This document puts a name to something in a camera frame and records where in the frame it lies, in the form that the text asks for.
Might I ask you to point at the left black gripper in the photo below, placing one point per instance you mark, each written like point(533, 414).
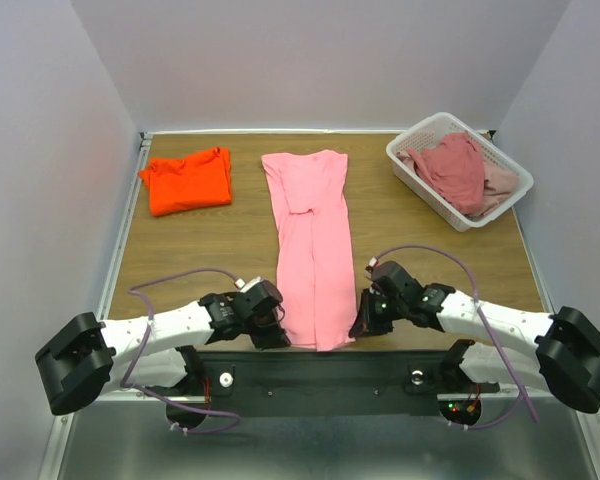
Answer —
point(275, 337)

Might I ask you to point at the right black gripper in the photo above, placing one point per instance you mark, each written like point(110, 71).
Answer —
point(368, 315)

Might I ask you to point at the bright pink t shirt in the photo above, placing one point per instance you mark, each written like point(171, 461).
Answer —
point(315, 269)

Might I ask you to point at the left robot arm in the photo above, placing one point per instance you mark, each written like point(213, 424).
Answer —
point(89, 357)

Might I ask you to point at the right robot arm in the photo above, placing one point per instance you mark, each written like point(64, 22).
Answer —
point(554, 352)

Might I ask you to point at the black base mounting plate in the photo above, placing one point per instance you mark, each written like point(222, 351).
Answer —
point(268, 384)

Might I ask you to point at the dusty rose t shirt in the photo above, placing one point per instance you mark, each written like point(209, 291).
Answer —
point(454, 169)

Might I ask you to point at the folded orange t shirt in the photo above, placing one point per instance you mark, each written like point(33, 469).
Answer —
point(198, 180)

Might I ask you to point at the pale pink t shirt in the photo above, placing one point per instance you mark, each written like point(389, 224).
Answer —
point(499, 185)

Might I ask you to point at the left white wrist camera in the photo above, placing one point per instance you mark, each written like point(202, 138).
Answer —
point(244, 286)

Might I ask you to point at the aluminium frame rail left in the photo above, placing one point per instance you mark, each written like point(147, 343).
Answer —
point(61, 427)

